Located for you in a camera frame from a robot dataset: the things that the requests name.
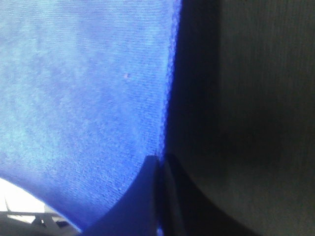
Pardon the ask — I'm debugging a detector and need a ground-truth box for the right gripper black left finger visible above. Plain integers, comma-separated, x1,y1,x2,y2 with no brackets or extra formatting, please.
81,155,159,236

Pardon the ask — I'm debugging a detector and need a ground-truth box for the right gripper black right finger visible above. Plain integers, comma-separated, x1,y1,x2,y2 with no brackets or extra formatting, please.
161,154,253,236

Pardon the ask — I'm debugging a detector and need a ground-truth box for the blue microfibre towel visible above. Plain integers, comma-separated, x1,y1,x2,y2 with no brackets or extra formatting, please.
0,0,182,231

